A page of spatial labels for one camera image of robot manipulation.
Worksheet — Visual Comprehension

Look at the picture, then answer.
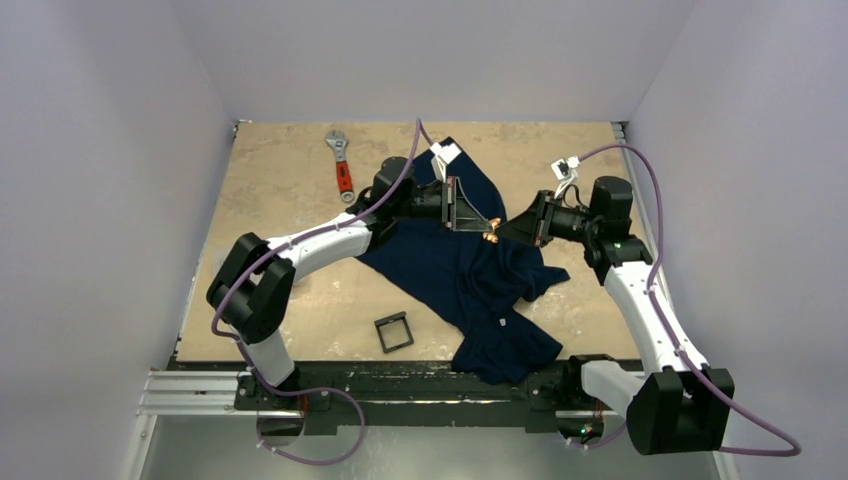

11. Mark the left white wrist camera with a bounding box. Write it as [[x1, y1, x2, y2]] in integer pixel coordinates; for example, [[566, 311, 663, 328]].
[[429, 142, 462, 182]]

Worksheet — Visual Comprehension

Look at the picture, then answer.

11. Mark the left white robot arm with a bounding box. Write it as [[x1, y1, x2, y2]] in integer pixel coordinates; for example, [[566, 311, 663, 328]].
[[206, 157, 500, 409]]

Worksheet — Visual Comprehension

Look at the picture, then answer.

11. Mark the red handled adjustable wrench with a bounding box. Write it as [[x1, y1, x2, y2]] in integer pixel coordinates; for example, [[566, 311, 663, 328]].
[[325, 130, 355, 204]]

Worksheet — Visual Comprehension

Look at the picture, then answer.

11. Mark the aluminium frame rail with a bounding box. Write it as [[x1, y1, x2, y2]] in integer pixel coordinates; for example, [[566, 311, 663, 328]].
[[136, 371, 299, 418]]

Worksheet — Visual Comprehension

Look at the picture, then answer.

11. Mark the navy blue t-shirt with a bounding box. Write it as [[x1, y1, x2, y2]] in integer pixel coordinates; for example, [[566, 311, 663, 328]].
[[354, 137, 572, 388]]

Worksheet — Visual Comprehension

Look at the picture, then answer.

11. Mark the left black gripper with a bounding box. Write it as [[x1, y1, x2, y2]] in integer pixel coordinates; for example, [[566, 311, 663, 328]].
[[393, 176, 491, 232]]

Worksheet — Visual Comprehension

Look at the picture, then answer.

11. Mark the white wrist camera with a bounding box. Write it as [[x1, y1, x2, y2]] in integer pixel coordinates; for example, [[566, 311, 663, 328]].
[[550, 156, 581, 200], [429, 142, 462, 182]]

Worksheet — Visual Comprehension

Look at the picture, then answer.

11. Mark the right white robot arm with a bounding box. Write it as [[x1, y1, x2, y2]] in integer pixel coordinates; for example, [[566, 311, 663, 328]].
[[495, 176, 735, 455]]

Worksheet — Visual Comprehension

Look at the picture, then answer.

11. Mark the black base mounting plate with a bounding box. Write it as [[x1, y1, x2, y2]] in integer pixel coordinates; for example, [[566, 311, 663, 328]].
[[234, 360, 616, 441]]

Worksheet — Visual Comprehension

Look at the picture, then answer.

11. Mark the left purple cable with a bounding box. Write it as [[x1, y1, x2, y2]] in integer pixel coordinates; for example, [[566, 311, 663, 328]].
[[210, 117, 435, 465]]

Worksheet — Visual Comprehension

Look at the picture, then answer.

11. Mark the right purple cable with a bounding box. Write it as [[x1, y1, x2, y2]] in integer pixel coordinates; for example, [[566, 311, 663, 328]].
[[566, 144, 803, 460]]

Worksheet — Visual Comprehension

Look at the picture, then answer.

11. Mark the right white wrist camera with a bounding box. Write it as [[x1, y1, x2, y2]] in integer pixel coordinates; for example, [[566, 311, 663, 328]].
[[550, 156, 581, 200]]

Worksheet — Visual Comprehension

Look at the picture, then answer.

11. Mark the small black square tray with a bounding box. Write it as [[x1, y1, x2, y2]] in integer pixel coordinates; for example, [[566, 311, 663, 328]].
[[374, 311, 414, 354]]

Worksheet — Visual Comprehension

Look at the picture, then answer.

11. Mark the purple cable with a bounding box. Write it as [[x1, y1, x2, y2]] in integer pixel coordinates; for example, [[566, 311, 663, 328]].
[[210, 117, 435, 465], [566, 144, 803, 460]]

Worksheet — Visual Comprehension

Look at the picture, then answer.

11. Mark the orange glitter leaf brooch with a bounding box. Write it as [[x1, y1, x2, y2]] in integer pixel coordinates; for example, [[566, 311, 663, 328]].
[[482, 218, 501, 244]]

